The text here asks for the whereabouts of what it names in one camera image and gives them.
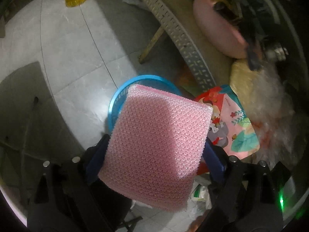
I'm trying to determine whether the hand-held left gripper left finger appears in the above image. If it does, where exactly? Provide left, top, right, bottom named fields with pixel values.
left=28, top=134, right=136, bottom=232

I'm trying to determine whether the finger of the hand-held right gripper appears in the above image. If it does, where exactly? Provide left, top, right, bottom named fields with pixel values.
left=246, top=39, right=265, bottom=71

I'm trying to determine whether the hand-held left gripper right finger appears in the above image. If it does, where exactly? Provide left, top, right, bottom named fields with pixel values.
left=200, top=140, right=284, bottom=232

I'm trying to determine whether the pink mesh sponge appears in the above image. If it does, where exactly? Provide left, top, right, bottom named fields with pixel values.
left=98, top=85, right=214, bottom=210

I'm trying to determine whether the blue plastic mesh basket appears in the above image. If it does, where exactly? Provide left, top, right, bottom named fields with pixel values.
left=107, top=74, right=183, bottom=136

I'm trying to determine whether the clear bag of grain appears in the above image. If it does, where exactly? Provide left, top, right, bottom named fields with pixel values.
left=229, top=59, right=297, bottom=160

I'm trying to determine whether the white crumpled wrapper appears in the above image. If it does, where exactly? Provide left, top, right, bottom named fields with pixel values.
left=188, top=176, right=213, bottom=219

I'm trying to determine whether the colourful printed pouch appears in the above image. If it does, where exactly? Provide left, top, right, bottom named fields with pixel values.
left=194, top=84, right=261, bottom=160

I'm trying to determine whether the pink plastic basin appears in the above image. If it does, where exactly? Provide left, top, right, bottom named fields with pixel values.
left=193, top=0, right=249, bottom=59

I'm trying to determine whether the wooden shelf leg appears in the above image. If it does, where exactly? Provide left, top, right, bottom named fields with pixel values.
left=138, top=25, right=166, bottom=64

